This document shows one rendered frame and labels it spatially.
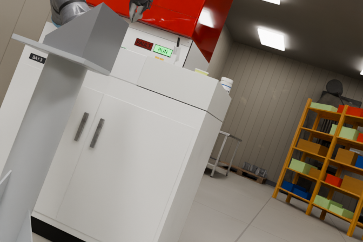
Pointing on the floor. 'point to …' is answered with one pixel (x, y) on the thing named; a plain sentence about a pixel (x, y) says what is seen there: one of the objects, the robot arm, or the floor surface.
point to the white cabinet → (114, 159)
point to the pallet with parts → (248, 172)
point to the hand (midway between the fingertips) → (132, 19)
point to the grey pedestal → (39, 137)
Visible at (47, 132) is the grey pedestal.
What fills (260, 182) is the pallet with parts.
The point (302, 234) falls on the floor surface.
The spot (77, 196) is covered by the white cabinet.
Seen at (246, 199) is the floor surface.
